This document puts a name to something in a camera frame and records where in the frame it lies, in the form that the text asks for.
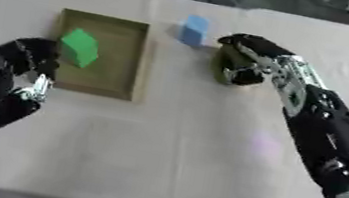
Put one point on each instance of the blue block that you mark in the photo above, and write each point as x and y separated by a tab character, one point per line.
193	30

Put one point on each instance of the green block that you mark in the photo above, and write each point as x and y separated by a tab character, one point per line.
79	46

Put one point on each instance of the tan cardboard box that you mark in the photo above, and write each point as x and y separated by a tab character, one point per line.
113	60

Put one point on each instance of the olive green object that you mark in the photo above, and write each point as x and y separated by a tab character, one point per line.
231	59

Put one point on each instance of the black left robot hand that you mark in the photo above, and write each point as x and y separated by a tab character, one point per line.
0	99

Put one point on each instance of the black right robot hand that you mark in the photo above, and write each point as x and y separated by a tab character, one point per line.
261	45

